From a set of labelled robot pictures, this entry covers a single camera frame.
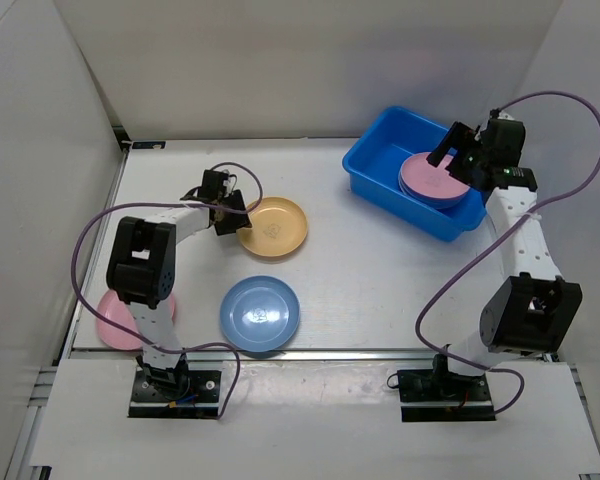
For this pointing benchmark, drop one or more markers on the pink plate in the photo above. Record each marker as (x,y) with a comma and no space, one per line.
(115,320)
(428,181)

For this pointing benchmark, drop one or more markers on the purple plate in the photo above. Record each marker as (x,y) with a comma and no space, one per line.
(438,204)

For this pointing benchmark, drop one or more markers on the blue plastic bin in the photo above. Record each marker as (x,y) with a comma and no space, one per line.
(373,164)

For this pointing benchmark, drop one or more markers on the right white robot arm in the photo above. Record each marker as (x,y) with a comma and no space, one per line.
(535,306)

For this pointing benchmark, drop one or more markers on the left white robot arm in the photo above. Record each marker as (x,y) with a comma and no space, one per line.
(142,271)

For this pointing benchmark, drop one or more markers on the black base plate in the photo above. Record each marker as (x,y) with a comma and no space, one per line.
(428,398)
(200,399)

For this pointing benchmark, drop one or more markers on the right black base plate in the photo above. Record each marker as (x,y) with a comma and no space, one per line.
(428,398)

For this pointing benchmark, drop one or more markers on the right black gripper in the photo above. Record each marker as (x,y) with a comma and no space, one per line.
(457,135)

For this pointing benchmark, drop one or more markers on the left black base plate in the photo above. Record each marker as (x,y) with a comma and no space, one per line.
(200,399)

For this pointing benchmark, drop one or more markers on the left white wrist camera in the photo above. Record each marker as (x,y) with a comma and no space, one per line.
(229,182)

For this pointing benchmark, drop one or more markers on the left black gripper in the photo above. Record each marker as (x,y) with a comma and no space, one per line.
(240,220)

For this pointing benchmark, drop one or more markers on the blue plate front centre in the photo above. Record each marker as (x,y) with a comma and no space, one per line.
(259,314)

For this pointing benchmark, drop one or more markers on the small black label sticker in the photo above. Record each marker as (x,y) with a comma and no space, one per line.
(148,145)

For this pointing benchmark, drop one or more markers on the orange plate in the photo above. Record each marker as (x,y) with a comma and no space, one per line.
(278,228)

